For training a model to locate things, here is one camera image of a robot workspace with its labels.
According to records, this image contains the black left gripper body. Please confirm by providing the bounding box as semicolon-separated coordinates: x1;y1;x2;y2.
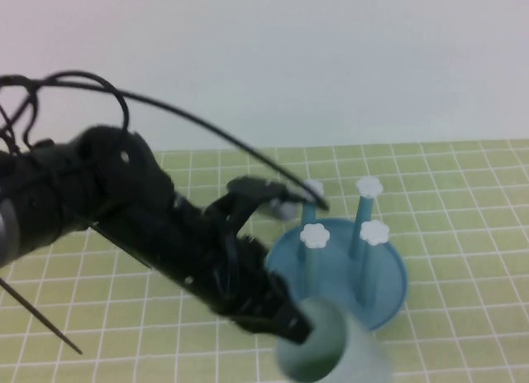
214;233;295;338

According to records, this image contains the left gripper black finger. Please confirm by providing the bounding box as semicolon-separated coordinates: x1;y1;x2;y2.
275;302;314;346

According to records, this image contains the pale green plastic cup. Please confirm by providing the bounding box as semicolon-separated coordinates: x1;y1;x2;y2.
274;295;393;383

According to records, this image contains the blue cup drying rack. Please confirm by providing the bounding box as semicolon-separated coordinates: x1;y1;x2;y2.
264;175;410;333

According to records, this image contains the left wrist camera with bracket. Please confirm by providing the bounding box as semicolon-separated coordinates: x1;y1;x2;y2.
204;175;301;251

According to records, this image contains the black camera cable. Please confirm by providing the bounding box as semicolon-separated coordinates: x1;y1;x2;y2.
0;70;331;213

